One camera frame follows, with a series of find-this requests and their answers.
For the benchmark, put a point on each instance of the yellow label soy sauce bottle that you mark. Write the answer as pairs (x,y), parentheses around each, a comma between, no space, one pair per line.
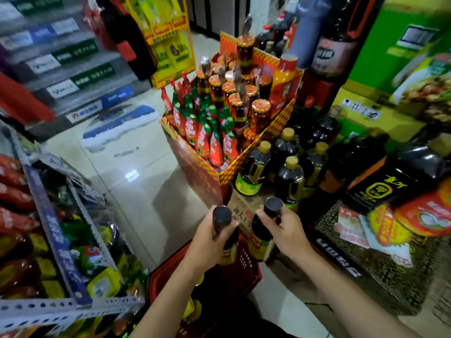
(273,206)
(222,216)

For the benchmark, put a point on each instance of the person's left forearm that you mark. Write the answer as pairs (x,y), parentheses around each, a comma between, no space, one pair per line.
(169,306)

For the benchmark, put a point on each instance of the red plastic shopping basket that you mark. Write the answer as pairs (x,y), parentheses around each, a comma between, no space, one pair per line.
(243,274)

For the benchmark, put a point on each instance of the row of red sausage packs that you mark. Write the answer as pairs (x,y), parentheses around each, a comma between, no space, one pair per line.
(14,198)

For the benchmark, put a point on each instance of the person's right hand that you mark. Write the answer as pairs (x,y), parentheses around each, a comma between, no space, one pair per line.
(289,235)

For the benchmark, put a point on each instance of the pink white paper leaflets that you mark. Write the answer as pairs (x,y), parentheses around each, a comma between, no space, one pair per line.
(352,228)

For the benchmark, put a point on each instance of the person's right forearm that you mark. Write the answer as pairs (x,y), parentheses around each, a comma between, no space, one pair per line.
(345,299)

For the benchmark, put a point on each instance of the green cardboard carton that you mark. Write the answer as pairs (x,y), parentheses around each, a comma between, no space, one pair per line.
(380,56)

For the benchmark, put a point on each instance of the person's black trousers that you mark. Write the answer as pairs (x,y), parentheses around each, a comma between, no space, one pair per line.
(246,323)

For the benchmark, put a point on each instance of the orange squeeze bottle red cap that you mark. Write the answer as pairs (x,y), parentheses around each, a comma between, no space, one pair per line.
(428,212)

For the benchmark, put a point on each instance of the red checkered display box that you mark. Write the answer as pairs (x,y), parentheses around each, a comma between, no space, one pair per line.
(197,175)

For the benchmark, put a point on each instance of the yellow red promo card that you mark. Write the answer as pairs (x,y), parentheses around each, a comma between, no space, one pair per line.
(387,225)

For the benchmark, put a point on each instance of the red orange seasoning bottle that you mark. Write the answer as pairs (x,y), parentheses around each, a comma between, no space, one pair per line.
(283,84)

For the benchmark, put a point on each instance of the stack of yellow green packets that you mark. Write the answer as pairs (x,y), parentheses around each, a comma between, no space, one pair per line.
(104,283)

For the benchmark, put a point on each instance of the blue white floor sticker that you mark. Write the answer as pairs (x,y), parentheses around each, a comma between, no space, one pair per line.
(119,123)

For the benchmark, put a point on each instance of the blue grey cylinder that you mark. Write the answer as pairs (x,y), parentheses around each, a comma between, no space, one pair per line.
(310,31)

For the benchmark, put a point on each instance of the dark gold patterned box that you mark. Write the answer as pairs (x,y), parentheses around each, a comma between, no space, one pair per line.
(387,274)

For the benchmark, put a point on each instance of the white perforated metal rack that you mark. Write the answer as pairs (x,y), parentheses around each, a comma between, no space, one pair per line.
(56,239)

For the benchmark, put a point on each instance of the black label gold emblem bottle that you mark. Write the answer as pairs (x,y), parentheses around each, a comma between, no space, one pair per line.
(380,188)

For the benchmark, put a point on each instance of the group of red green-capped pouches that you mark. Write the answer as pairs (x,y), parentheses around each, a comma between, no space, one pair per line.
(202,137)

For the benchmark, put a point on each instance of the yellow cardboard carton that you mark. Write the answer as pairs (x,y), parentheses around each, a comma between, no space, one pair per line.
(370,116)

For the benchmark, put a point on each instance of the dark bottle with tan cap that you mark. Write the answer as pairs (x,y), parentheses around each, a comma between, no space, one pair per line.
(314,165)
(283,151)
(252,168)
(289,183)

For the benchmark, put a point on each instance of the group of orange lid jars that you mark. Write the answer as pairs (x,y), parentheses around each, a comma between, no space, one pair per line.
(239,105)

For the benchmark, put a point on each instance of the person's left hand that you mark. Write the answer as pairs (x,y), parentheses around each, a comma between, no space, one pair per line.
(204,246)

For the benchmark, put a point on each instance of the yellow product display stand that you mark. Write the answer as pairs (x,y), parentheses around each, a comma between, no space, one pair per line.
(169,49)

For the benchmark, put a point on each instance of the dark bottle red cap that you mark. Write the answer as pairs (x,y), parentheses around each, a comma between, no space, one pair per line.
(263,38)

